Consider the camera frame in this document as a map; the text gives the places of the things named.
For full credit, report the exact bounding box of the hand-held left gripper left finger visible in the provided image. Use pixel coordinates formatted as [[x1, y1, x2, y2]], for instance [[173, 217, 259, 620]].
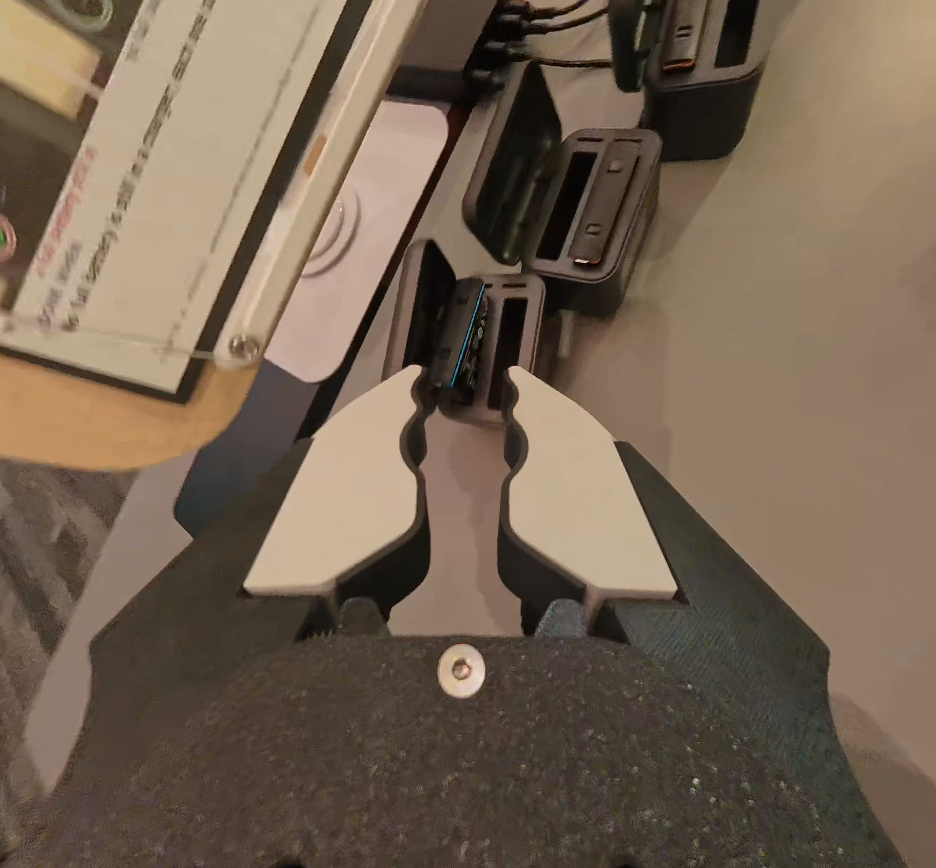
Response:
[[241, 364, 436, 619]]

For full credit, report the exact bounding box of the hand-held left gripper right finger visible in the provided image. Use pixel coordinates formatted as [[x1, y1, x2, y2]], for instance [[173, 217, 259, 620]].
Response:
[[497, 365, 681, 619]]

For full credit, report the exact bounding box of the blue-edged black battery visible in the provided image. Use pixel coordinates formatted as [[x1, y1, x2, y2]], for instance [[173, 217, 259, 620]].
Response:
[[431, 282, 489, 401]]

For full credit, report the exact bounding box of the black battery charging case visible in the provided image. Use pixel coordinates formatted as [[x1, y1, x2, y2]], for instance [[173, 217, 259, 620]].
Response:
[[610, 0, 794, 160], [384, 239, 575, 426], [462, 64, 663, 317]]

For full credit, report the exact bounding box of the dark flat pad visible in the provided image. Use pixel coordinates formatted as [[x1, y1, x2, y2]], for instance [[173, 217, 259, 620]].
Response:
[[174, 360, 333, 541]]

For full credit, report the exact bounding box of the instruction sheet on wooden stand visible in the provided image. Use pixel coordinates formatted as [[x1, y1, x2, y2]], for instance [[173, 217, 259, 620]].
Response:
[[0, 0, 454, 474]]

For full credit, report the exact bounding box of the printed instruction sheet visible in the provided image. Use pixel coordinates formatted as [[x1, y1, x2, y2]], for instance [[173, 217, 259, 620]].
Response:
[[0, 0, 392, 405]]

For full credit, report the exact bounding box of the black power hub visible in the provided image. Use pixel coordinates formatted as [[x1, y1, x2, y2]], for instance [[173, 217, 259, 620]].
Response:
[[388, 0, 516, 100]]

